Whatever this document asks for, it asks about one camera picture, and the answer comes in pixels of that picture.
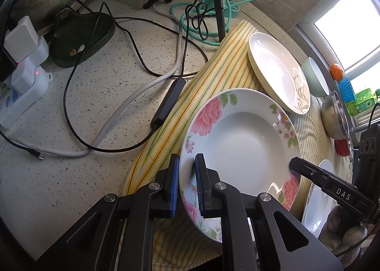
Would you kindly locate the black oval dish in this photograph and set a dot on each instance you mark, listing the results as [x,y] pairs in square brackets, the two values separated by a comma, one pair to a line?
[86,33]

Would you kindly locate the orange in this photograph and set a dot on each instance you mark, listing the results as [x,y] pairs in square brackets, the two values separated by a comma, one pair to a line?
[337,72]

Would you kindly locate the pale blue bowl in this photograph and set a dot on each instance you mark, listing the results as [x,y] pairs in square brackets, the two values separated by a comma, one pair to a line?
[314,80]

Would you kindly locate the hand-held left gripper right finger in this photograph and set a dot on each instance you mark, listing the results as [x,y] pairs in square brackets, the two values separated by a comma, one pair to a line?
[200,187]

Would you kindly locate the white power strip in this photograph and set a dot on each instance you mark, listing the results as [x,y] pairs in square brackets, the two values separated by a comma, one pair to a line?
[20,101]

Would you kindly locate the red steel bowl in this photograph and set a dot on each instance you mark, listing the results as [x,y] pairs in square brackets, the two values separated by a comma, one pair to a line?
[341,147]

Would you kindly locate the blue ribbed cup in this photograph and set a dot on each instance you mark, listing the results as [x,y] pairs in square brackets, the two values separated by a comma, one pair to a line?
[347,89]

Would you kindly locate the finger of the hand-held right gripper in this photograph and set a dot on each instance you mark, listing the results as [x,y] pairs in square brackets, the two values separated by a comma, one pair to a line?
[308,171]

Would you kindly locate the yellow striped cloth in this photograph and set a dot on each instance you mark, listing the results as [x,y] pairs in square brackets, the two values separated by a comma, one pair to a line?
[225,66]

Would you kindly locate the white plug adapter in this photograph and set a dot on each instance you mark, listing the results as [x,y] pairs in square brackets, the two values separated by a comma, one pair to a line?
[23,76]
[20,36]

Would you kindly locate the white leaf print plate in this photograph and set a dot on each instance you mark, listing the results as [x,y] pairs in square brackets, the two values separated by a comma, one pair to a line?
[273,63]

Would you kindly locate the plain white plate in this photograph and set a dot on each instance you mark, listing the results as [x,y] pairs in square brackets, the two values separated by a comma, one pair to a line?
[317,208]

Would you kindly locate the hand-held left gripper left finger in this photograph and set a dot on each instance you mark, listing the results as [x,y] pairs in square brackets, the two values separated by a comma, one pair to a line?
[175,187]

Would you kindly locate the person's right hand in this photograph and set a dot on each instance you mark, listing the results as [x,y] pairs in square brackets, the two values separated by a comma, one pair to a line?
[334,229]

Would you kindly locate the green dish soap bottle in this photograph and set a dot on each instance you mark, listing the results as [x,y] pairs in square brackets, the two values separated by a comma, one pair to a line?
[360,101]

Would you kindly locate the pink floral plate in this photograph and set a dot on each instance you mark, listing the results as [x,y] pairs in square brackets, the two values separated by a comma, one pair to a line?
[246,140]

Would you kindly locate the window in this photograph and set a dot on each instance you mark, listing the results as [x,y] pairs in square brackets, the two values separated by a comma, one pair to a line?
[356,21]

